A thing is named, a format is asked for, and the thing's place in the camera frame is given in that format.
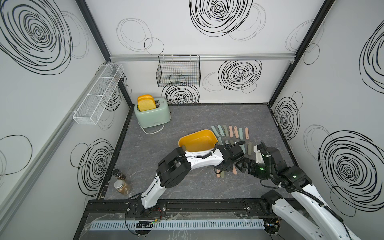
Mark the black wire wall basket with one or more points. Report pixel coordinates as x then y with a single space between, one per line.
179 68

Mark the aluminium wall rail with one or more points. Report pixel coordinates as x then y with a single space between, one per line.
39 162
202 57

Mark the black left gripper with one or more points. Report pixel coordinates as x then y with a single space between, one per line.
230 168

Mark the black corner frame post right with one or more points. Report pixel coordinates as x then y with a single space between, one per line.
313 29

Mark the white slotted cable duct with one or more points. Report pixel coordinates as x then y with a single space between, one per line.
125 225

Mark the mint knife lone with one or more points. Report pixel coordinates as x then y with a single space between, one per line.
243 149

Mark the clear spice jar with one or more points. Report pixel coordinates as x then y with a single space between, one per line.
122 187

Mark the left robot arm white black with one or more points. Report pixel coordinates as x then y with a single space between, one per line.
173 168

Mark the yellow toast slice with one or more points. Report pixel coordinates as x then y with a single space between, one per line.
146 104
145 97

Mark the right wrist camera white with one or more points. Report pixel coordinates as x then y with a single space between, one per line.
259 155

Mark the mint green toaster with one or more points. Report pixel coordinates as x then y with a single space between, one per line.
158 116

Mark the dark grey green knife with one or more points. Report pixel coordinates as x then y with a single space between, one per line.
226 130

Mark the brown fruit knife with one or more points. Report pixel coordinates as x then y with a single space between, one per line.
236 133

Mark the dark lid spice jar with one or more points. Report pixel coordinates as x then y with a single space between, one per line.
117 173

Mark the white mesh wall shelf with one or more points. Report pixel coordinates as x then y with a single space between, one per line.
92 107

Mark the yellow storage box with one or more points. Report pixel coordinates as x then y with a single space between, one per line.
199 141

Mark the black corner frame post left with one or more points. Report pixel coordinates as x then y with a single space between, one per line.
87 15

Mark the aluminium wall rail left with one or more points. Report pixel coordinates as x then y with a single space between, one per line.
39 162

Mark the yellow toast slice rear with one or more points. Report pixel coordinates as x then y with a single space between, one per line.
145 97

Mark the aluminium wall rail back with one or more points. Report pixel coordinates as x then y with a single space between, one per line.
202 57

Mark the pink handled fruit knife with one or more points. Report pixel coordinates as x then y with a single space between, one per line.
231 132

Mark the olive knife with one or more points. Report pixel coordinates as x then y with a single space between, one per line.
250 149

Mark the yellow toast slice front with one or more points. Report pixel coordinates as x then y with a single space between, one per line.
146 104

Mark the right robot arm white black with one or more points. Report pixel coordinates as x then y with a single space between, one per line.
324 224

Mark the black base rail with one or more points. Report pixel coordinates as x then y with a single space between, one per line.
255 207

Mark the black corner frame post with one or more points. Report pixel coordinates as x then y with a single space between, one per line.
313 29
87 15

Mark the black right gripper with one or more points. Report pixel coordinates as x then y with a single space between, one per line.
249 169

